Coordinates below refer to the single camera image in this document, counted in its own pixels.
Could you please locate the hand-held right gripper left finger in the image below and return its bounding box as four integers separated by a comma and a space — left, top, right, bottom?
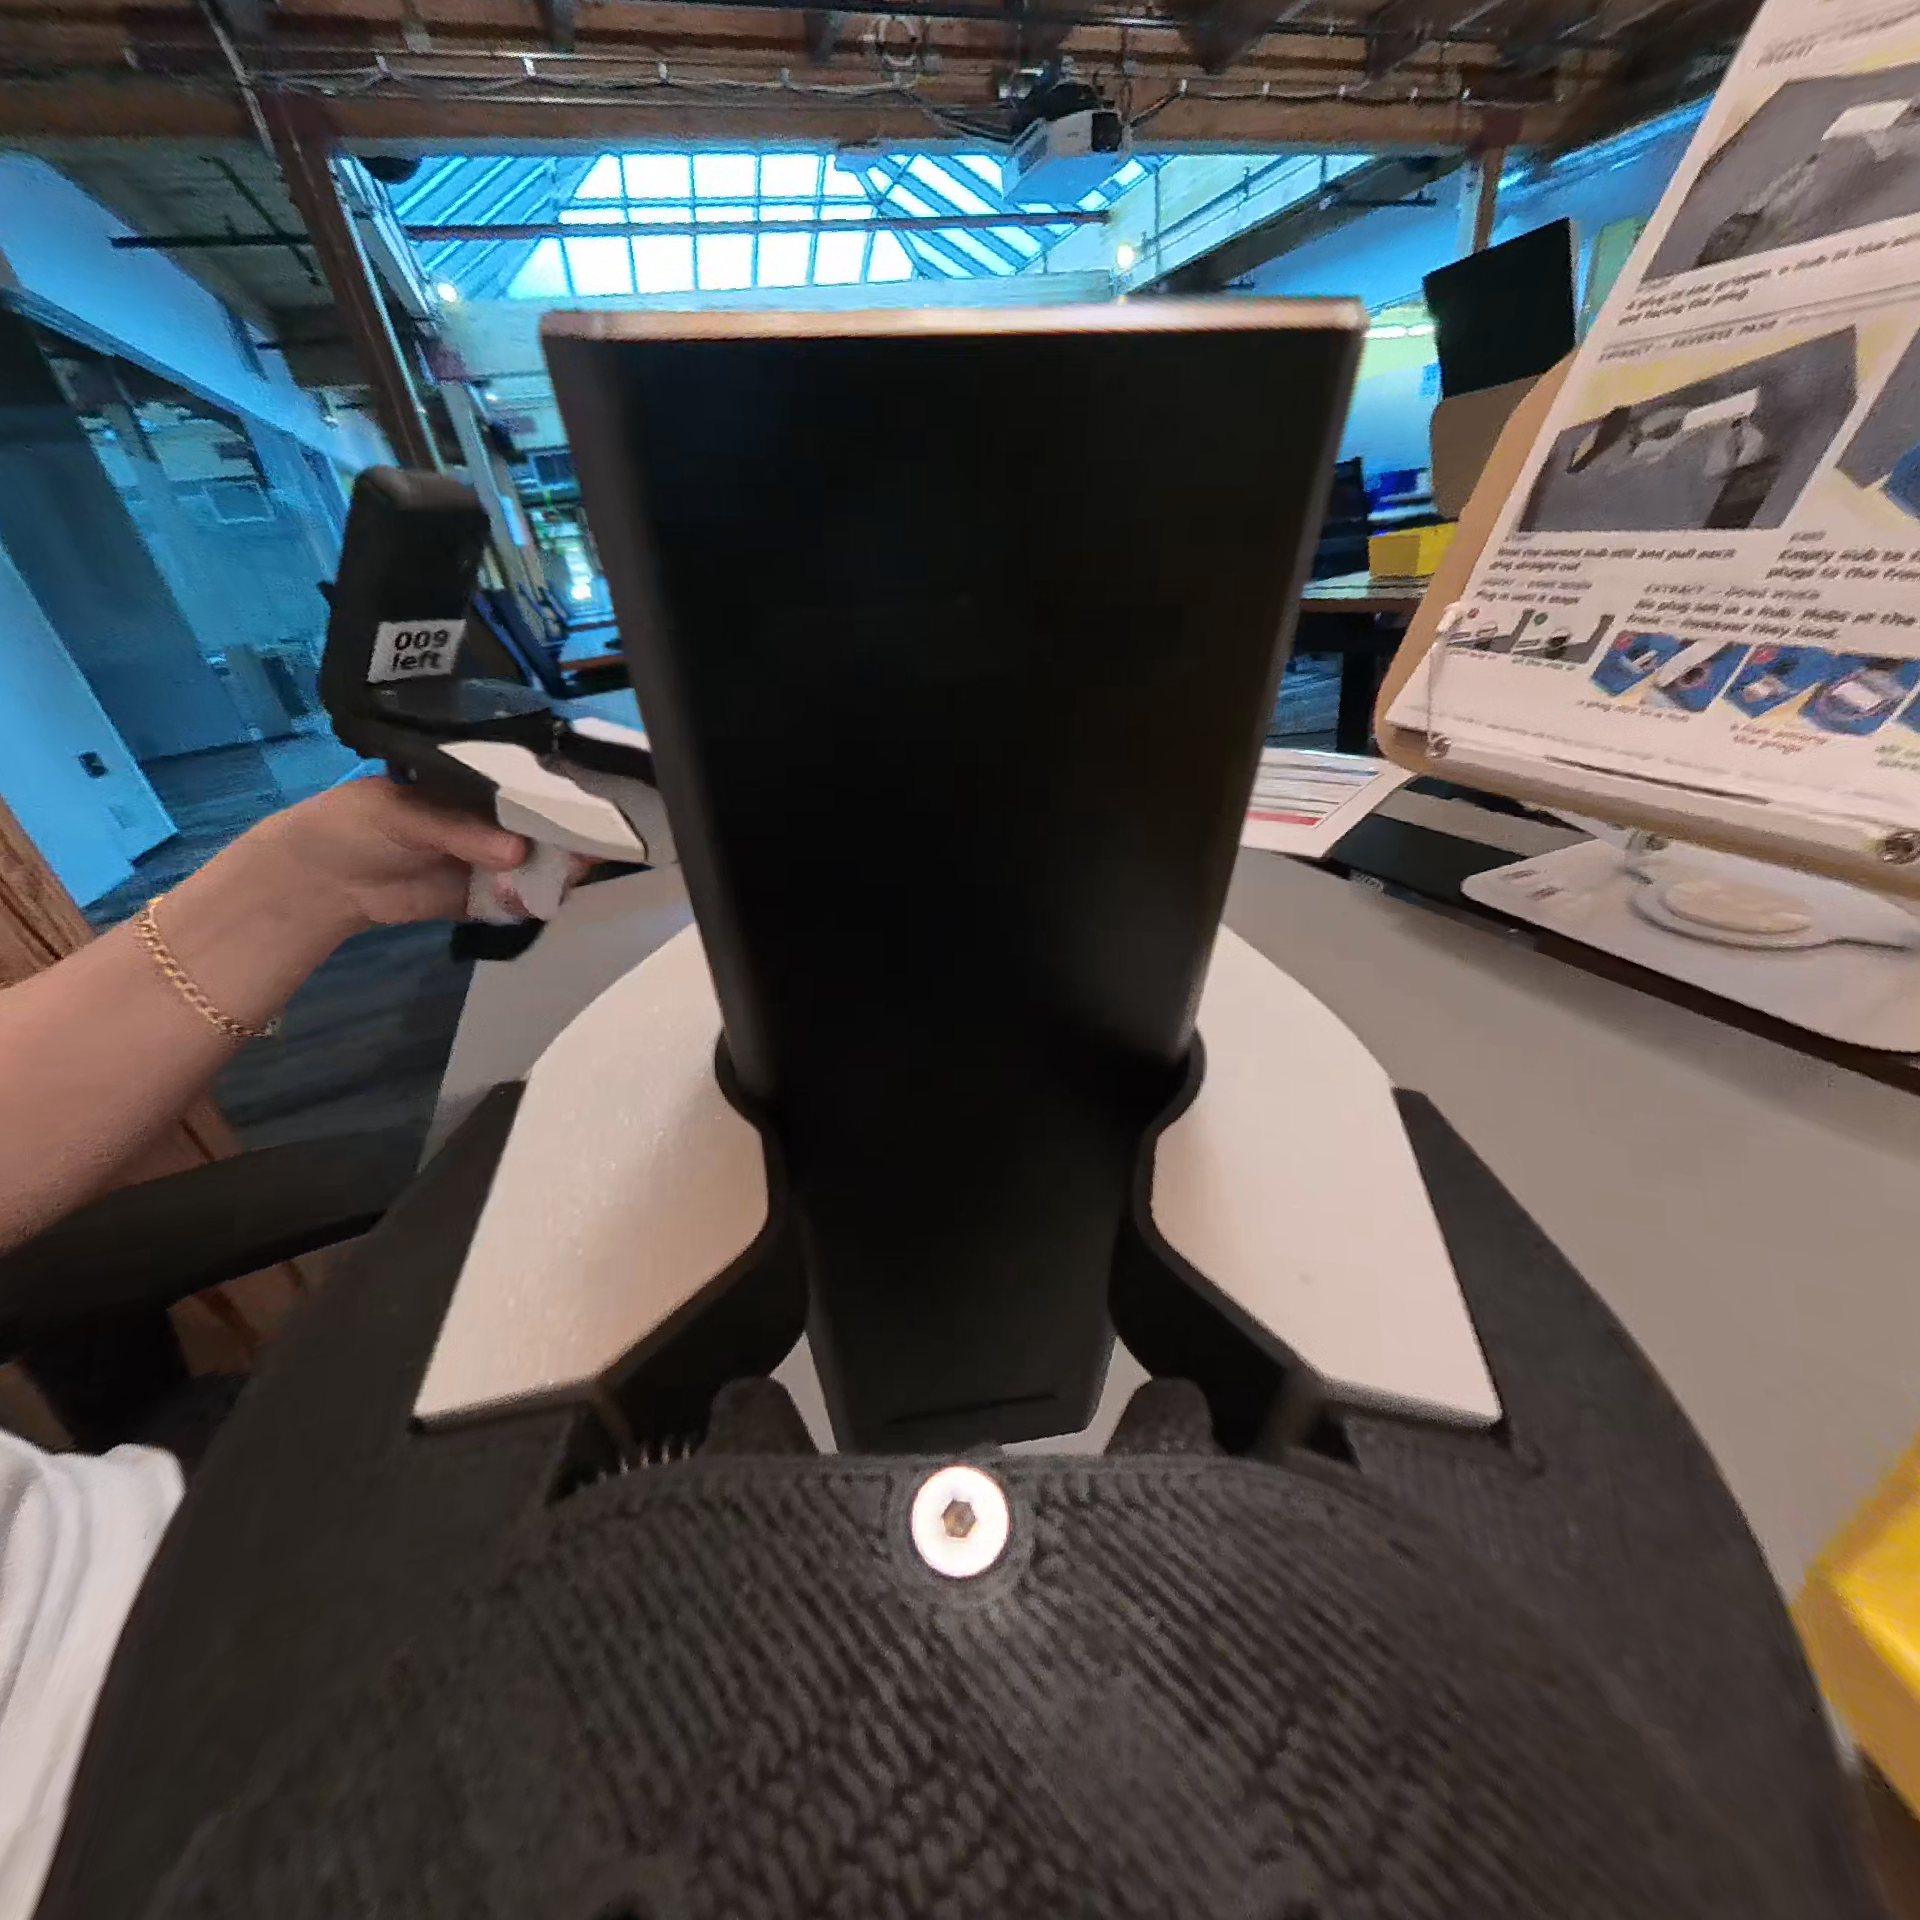
412, 931, 800, 1456

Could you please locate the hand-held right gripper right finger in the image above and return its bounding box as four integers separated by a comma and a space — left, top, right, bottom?
1106, 931, 1506, 1460

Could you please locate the black multi-port usb hub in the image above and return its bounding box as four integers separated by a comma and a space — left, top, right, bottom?
538, 297, 1368, 1456

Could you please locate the yellow plastic bin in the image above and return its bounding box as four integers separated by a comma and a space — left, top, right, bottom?
1791, 1438, 1920, 1777

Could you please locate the person's left forearm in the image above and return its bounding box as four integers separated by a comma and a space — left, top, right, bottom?
0, 825, 325, 1250

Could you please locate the person's left hand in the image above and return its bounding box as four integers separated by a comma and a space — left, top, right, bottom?
276, 777, 534, 932

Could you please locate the black office chair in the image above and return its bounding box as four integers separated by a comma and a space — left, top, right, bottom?
0, 1132, 395, 1449

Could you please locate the laminated paper sheet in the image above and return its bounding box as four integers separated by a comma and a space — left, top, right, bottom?
1242, 746, 1414, 860

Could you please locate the white ceiling projector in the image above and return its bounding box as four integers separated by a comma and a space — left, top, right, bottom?
1000, 76, 1133, 204

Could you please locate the printed instruction sheet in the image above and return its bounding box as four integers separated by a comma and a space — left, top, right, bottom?
1380, 0, 1920, 804

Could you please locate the black monitor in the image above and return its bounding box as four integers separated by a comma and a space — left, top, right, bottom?
1419, 218, 1580, 400

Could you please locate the gold bracelet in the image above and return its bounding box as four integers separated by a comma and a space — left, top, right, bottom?
133, 896, 282, 1045

